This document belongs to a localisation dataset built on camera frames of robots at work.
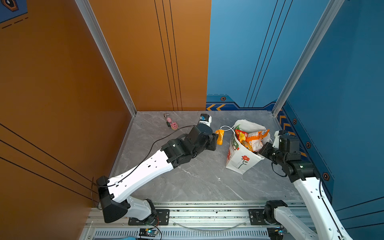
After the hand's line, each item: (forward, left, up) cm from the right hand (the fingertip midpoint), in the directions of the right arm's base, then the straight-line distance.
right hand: (258, 145), depth 75 cm
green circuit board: (-34, +55, -23) cm, 69 cm away
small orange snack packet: (-1, +6, +2) cm, 6 cm away
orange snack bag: (+3, +2, +2) cm, 4 cm away
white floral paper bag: (-5, +9, -5) cm, 12 cm away
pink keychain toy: (+30, +49, -18) cm, 60 cm away
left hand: (0, +22, +10) cm, 24 cm away
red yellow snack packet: (+5, +8, +2) cm, 10 cm away
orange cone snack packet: (0, +20, +11) cm, 23 cm away
